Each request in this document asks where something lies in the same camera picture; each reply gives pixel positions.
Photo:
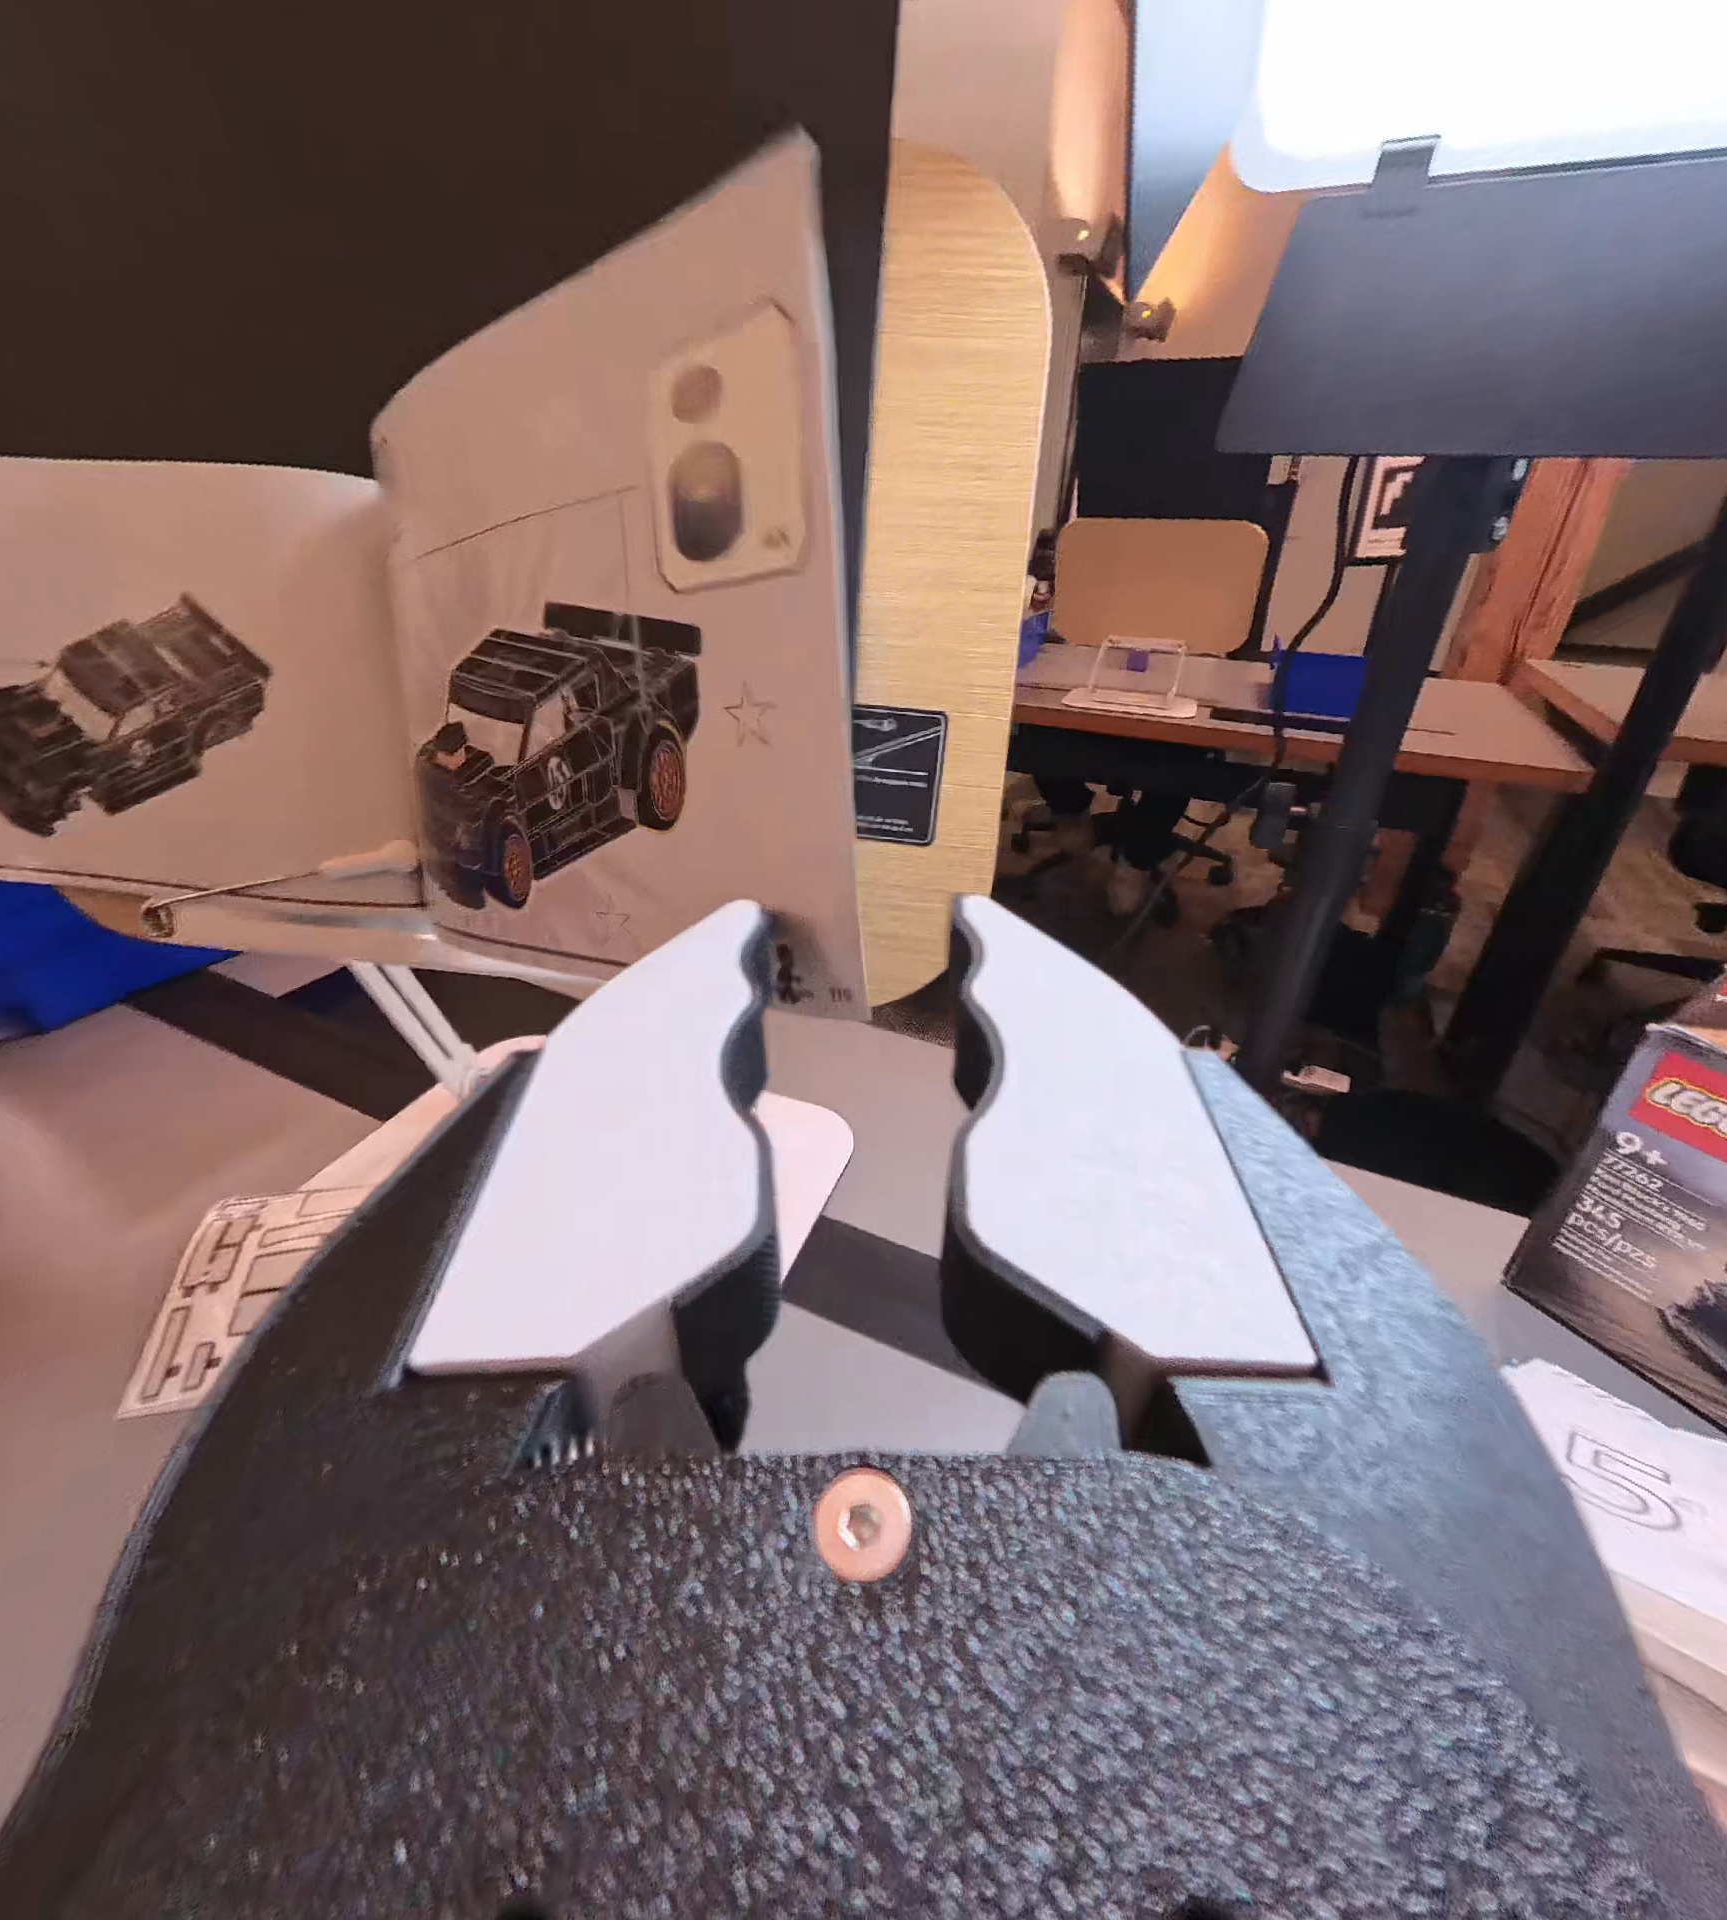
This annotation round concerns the black lego set box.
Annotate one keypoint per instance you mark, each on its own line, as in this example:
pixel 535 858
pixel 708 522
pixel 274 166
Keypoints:
pixel 1673 1261

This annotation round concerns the blue storage bin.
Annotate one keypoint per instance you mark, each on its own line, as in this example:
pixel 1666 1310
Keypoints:
pixel 24 946

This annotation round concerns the white booklet stand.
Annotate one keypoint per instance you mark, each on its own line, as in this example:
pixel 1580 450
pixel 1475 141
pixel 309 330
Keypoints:
pixel 810 1166

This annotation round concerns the lego instruction booklet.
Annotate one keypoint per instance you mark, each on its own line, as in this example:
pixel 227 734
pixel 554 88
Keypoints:
pixel 204 602

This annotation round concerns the wooden office desk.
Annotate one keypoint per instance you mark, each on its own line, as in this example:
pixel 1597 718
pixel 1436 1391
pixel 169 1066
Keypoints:
pixel 1405 726

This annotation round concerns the black partition panel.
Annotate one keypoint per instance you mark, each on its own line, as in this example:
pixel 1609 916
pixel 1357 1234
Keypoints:
pixel 355 212

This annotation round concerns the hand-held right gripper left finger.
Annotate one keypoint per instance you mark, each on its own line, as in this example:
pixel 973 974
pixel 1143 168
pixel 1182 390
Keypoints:
pixel 593 1185

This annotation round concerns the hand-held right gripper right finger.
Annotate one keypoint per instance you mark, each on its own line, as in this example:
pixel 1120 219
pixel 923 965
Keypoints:
pixel 1134 1185

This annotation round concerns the dark wall sign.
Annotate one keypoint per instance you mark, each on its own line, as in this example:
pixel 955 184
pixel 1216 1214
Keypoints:
pixel 901 774

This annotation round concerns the clear plastic parts bag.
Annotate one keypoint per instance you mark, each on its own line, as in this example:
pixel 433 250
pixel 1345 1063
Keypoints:
pixel 1705 1531

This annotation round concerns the clear acrylic holder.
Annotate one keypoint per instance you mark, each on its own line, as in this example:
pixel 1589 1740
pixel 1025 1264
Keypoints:
pixel 1127 677

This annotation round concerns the white sticker sheet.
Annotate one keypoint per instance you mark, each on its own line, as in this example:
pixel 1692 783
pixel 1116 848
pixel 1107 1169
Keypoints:
pixel 234 1292

